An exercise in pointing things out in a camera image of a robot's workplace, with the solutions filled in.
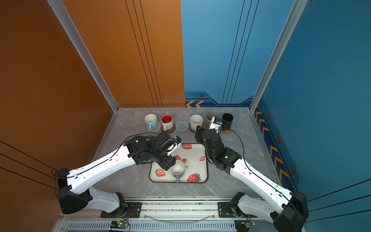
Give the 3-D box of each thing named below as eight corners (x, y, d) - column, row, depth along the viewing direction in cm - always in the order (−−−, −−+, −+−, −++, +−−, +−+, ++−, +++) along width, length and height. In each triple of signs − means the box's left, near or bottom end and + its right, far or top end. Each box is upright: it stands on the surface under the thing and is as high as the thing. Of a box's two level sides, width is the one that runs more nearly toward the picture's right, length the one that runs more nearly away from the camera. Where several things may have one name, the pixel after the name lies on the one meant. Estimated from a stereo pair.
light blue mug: (152, 135, 105) (149, 126, 97) (146, 125, 111) (143, 116, 103) (162, 130, 108) (159, 121, 100) (155, 121, 114) (153, 112, 106)
